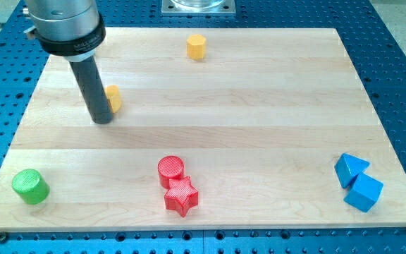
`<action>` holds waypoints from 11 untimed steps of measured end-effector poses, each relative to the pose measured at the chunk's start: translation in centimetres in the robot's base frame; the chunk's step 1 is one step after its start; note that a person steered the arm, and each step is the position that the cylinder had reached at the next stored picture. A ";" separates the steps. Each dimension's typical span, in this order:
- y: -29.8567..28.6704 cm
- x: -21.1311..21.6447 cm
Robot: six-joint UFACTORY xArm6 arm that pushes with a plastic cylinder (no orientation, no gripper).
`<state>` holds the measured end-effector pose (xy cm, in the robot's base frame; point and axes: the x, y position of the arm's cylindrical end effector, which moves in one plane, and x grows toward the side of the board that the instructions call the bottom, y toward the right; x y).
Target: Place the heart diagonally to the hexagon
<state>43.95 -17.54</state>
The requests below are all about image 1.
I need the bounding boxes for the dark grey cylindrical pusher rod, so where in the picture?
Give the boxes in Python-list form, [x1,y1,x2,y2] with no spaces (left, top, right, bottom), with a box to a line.
[70,56,113,124]

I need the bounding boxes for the yellow heart block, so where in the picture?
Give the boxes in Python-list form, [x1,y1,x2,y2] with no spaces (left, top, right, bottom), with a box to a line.
[104,85,123,113]

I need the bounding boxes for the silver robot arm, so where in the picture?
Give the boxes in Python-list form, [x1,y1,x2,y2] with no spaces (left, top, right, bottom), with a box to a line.
[24,0,113,124]

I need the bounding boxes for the yellow hexagon block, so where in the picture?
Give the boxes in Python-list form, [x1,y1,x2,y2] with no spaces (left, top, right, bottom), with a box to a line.
[186,34,207,60]

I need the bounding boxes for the red cylinder block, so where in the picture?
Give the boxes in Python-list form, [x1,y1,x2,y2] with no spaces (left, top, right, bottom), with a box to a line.
[157,155,185,189]

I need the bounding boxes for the green cylinder block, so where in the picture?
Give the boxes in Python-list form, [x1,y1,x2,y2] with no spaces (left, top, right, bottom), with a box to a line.
[11,169,50,205]

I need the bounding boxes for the light wooden board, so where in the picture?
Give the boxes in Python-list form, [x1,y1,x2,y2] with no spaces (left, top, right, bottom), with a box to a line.
[0,28,406,232]

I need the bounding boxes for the red star block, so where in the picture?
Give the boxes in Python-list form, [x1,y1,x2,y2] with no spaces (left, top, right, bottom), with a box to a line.
[164,176,199,217]

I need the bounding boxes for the blue triangle block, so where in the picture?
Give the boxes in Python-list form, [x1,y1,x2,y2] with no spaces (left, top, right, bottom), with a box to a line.
[334,153,370,188]

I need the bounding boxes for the blue cube block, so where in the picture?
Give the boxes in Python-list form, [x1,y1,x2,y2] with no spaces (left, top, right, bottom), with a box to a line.
[343,173,384,212]

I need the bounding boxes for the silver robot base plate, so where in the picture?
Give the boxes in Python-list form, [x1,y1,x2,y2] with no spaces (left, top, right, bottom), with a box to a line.
[161,0,236,16]

